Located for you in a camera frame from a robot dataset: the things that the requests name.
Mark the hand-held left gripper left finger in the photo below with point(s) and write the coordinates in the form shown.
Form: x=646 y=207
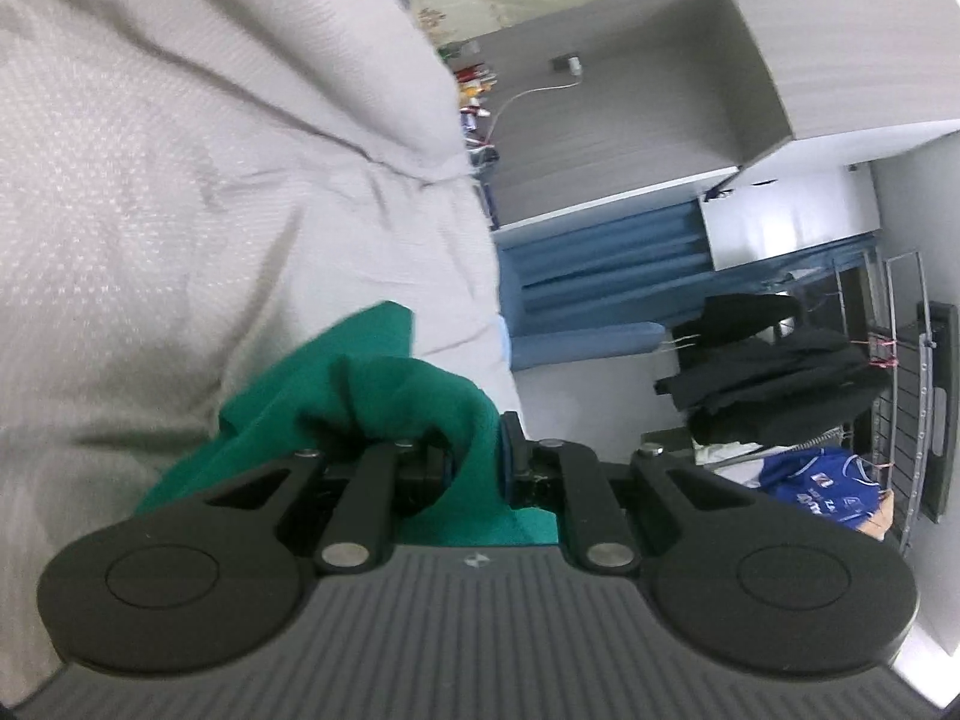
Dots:
x=424 y=480

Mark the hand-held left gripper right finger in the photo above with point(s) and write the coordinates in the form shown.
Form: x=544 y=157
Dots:
x=510 y=457

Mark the green sweatshirt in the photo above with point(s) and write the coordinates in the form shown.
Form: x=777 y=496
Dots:
x=390 y=397

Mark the pink clothes hanger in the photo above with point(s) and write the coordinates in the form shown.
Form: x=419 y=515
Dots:
x=881 y=343

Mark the metal clothes rack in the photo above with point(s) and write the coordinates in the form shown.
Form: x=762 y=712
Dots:
x=911 y=390

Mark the light blue cloth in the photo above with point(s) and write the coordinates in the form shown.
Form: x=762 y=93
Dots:
x=504 y=341

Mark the blue covered chair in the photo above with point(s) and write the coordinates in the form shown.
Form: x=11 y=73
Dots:
x=585 y=345

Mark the blue curtain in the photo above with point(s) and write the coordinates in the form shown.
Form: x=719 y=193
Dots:
x=600 y=270

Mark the white hanging jacket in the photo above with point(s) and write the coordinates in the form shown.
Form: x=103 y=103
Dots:
x=720 y=454

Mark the blue bedside table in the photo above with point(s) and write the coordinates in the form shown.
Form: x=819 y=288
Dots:
x=487 y=202

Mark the black hanging jacket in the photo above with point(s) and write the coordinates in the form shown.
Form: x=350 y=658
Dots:
x=772 y=382

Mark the blue and white jersey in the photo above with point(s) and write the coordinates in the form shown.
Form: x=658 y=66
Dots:
x=817 y=487

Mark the beige hanging garment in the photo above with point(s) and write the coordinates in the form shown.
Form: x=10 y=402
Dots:
x=881 y=521

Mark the row of cosmetic bottles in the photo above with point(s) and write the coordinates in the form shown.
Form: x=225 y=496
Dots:
x=472 y=82

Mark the grey duvet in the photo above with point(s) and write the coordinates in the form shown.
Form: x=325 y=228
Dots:
x=187 y=165

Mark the grey wall cabinet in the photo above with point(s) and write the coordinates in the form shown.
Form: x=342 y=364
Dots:
x=637 y=112

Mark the white wall charger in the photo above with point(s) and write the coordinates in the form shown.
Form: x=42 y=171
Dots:
x=568 y=64

